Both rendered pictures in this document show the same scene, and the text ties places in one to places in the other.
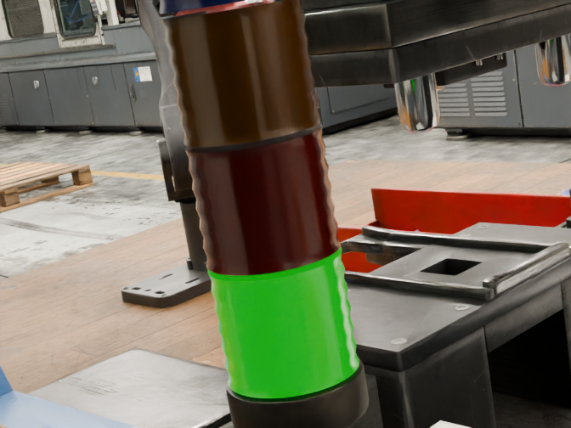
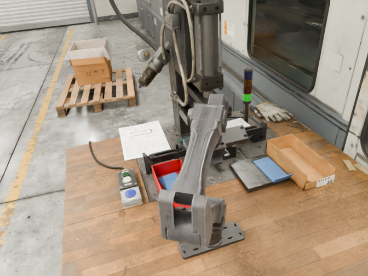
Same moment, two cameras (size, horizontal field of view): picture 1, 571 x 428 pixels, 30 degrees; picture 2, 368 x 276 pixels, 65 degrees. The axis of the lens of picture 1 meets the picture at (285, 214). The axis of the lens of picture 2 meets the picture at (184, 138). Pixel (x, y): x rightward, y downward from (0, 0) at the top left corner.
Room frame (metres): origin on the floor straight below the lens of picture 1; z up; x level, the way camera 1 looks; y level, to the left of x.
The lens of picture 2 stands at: (1.51, 0.27, 1.64)
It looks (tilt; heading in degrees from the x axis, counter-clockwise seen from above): 32 degrees down; 206
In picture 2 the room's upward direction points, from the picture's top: 5 degrees counter-clockwise
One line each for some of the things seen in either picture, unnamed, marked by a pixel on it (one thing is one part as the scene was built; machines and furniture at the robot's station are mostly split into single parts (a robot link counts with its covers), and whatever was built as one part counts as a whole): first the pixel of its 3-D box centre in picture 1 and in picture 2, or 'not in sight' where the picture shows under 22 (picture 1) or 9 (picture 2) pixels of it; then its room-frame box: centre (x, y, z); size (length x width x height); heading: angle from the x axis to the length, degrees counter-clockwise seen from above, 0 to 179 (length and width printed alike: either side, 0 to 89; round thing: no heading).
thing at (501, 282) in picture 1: (529, 285); not in sight; (0.54, -0.12, 0.98); 0.07 x 0.01 x 0.03; 132
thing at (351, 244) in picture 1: (391, 245); not in sight; (0.67, -0.06, 0.98); 0.07 x 0.02 x 0.01; 42
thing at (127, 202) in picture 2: not in sight; (131, 199); (0.91, -0.26, 0.90); 0.07 x 0.07 x 0.06; 42
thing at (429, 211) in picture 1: (445, 246); (175, 187); (0.82, -0.12, 0.93); 0.25 x 0.12 x 0.06; 42
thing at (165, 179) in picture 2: not in sight; (174, 184); (0.80, -0.14, 0.92); 0.15 x 0.07 x 0.03; 48
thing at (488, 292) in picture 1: (394, 298); not in sight; (0.56, -0.05, 0.98); 0.13 x 0.01 x 0.03; 42
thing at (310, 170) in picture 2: not in sight; (298, 160); (0.52, 0.27, 0.93); 0.25 x 0.13 x 0.08; 42
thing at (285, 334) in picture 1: (284, 316); (247, 96); (0.29, 0.01, 1.07); 0.04 x 0.04 x 0.03
